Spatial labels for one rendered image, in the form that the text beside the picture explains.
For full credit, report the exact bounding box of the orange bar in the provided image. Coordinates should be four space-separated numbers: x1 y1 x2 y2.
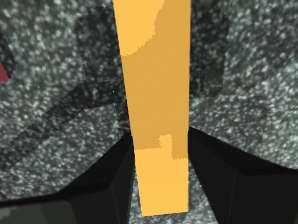
113 0 190 216

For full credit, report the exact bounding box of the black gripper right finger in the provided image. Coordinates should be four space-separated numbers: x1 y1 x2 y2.
187 126 298 224

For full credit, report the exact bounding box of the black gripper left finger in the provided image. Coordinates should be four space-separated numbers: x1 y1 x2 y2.
0 132 135 224

